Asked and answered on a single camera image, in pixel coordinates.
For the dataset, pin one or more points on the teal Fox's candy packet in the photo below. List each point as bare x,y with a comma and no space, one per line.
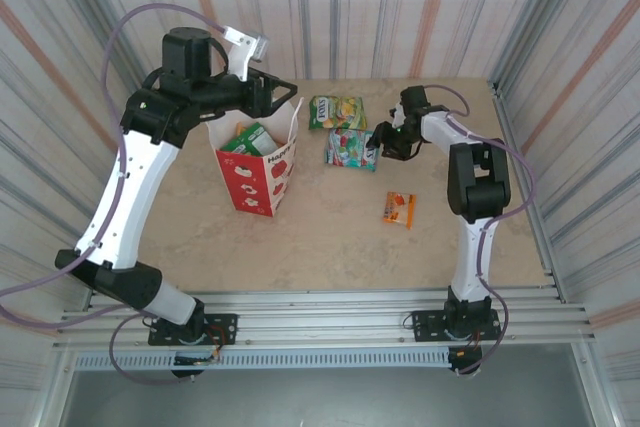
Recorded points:
350,148

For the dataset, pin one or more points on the green snack packet white label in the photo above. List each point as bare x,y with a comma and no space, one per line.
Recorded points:
252,141

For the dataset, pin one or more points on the red white paper bag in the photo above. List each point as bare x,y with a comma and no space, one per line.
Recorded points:
250,187

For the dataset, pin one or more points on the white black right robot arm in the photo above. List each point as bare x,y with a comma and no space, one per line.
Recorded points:
472,267

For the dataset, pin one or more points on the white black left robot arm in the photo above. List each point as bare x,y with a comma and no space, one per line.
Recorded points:
135,197

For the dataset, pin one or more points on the green yellow Fox's candy packet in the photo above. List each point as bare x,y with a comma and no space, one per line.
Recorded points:
337,112

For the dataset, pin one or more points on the small orange snack packet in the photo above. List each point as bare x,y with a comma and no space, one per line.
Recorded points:
399,209

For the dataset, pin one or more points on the aluminium side frame rail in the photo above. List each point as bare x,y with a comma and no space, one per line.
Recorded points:
525,187

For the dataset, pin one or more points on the aluminium front rail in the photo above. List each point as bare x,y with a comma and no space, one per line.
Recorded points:
320,317

